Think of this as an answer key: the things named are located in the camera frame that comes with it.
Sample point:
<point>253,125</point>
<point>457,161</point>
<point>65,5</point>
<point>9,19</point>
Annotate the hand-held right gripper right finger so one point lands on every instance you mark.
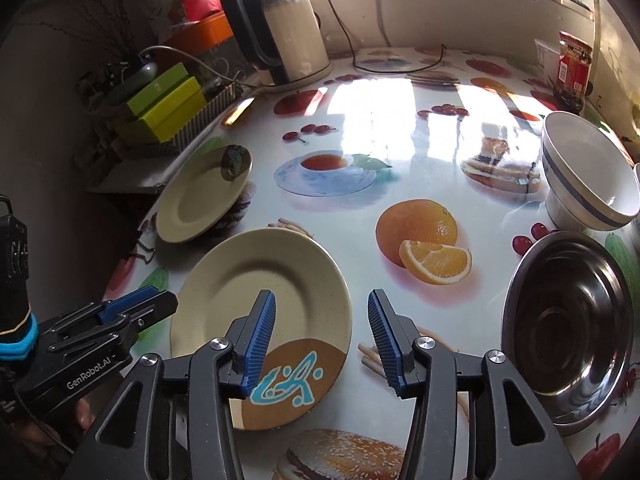
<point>384,345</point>

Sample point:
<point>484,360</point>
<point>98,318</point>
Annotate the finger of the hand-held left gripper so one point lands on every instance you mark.
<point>155,307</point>
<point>127,302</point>

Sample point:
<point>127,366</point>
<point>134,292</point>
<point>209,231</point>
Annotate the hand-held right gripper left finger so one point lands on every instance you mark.
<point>260,345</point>

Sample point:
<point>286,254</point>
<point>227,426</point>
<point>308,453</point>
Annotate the beige plate with blue pattern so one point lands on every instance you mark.
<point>195,195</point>
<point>260,270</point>

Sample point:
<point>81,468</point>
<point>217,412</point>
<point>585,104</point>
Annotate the stainless steel bowl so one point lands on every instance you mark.
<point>565,320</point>

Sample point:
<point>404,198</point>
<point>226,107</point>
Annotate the white bowl with blue stripes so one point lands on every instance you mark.
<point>585,160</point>
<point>637,210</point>

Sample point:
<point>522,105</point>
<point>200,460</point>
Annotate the person's left hand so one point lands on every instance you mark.
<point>82,417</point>

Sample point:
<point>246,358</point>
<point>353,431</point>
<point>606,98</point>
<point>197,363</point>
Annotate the grey side board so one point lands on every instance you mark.
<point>130,175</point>

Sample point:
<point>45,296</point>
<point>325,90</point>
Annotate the yellow-green box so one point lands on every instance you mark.
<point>172,110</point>

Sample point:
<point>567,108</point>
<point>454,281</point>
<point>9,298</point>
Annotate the grey ribbed basket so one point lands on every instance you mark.
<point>210,110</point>

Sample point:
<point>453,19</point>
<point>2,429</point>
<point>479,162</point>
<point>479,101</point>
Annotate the grey round gadget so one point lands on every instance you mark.
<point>145,71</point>

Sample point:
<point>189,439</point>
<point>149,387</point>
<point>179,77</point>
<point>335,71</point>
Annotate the orange box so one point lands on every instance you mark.
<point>205,32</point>

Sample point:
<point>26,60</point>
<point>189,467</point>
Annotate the dry decorative branches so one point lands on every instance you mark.
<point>115,15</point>

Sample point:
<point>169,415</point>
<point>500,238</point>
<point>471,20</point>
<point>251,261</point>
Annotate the white and black electric kettle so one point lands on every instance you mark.
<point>295,35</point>

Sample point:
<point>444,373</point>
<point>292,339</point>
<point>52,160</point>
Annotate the white plastic tub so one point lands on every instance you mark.
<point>546,57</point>

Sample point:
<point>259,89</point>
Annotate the glass jar with red label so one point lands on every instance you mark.
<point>572,67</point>

